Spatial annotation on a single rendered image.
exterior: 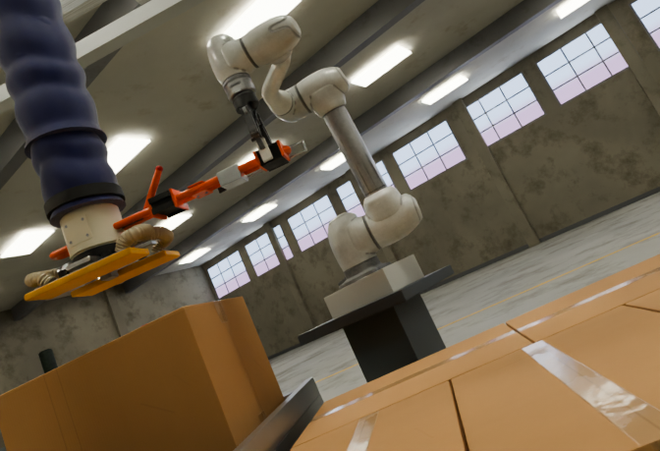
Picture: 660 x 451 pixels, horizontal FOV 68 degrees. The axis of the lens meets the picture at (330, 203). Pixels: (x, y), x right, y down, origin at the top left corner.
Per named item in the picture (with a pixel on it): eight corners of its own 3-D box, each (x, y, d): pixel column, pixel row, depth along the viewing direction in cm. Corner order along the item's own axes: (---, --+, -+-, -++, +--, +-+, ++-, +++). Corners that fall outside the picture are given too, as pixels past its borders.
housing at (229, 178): (220, 187, 143) (214, 173, 144) (228, 191, 149) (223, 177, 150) (242, 177, 142) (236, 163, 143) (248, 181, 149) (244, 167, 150)
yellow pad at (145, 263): (71, 298, 155) (67, 283, 156) (91, 296, 164) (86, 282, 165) (166, 254, 151) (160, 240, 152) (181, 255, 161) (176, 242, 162)
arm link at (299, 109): (262, 96, 200) (291, 79, 197) (278, 106, 217) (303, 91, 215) (276, 124, 198) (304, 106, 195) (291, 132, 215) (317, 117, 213)
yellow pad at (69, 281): (25, 302, 136) (20, 284, 137) (50, 299, 146) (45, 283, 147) (131, 253, 133) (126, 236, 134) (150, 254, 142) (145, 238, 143)
